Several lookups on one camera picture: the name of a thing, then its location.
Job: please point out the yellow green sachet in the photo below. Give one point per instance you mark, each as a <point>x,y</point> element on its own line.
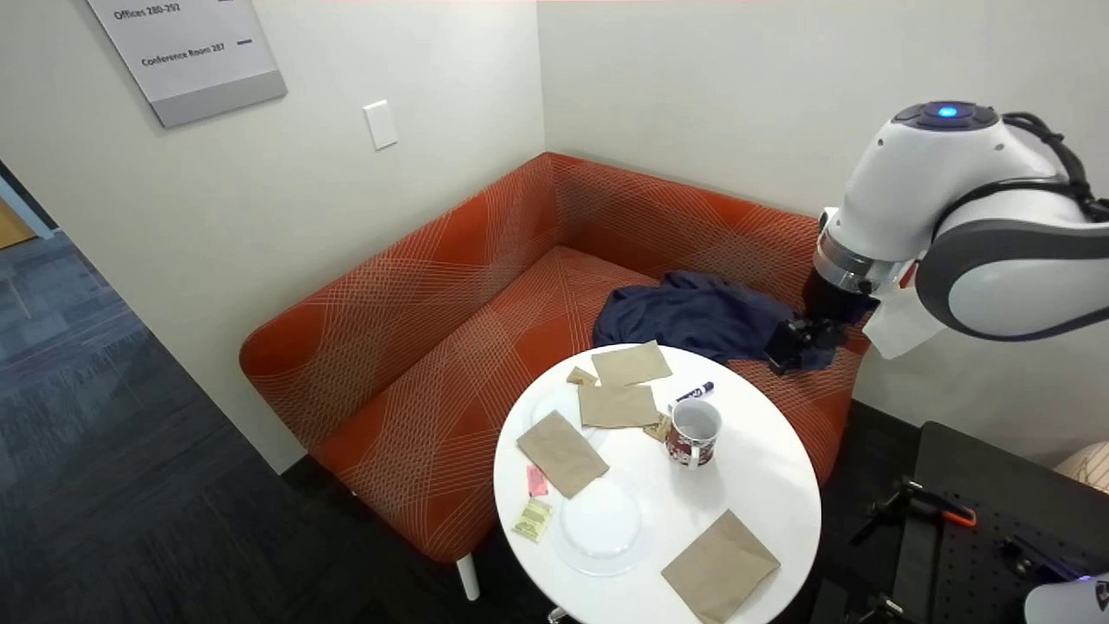
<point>532,520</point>

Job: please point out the brown sachet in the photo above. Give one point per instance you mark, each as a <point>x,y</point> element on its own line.
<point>580,377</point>
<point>660,428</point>

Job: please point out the orange patterned sofa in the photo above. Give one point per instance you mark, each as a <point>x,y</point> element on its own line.
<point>433,347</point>

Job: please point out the white wall switch plate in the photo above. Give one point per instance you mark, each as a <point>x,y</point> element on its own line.
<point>380,125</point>

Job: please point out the black clamp with orange trigger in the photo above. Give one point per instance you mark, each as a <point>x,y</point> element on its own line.
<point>918,504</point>

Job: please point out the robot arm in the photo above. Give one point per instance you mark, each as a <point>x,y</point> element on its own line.
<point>918,186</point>

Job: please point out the grey wall sign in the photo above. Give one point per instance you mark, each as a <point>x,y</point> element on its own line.
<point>195,61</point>

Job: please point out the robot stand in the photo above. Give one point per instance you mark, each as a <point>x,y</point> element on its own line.
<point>996,485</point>

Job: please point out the pink sachet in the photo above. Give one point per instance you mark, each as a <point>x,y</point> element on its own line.
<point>536,482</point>

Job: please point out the navy blue jacket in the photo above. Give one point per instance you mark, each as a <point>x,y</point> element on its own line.
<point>693,316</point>

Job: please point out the brown paper napkin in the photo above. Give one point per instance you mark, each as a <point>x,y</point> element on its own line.
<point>561,454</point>
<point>631,364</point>
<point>719,568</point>
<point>617,406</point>

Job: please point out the blue marker pen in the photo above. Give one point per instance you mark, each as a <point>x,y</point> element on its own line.
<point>695,392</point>

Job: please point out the patterned red white mug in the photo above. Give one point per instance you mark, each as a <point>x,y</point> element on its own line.
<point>693,442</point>

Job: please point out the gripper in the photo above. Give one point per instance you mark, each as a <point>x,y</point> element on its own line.
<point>833,299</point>

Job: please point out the beige striped cushion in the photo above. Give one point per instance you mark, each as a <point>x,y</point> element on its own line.
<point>1087,468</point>

